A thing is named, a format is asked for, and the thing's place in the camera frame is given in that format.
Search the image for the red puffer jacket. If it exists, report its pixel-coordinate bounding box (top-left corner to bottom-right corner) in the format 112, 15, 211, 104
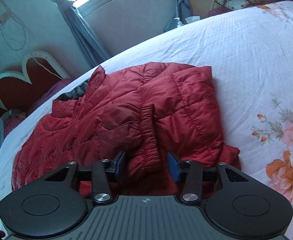
11, 62, 240, 196

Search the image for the purple blanket on side bed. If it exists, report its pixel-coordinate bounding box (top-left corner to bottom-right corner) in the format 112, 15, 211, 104
0, 78, 73, 149

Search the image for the white floral bed sheet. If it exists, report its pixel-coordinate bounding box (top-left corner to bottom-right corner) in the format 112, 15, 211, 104
0, 1, 293, 239

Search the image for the left grey curtain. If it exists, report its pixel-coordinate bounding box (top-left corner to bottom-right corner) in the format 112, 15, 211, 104
50, 0, 111, 68

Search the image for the grey curtain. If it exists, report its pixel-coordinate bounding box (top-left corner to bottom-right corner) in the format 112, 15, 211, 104
50, 0, 111, 68
164, 0, 193, 32

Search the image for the white pump bottle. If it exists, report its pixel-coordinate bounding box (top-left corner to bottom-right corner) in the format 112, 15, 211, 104
175, 17, 184, 28

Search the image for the white tissue box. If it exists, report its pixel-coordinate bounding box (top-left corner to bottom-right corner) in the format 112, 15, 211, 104
185, 16, 201, 24

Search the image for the right grey curtain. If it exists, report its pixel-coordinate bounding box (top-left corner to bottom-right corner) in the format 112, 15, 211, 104
164, 0, 193, 32

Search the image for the wall cable loop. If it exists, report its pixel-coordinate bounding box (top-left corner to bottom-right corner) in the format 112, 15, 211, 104
0, 0, 27, 51

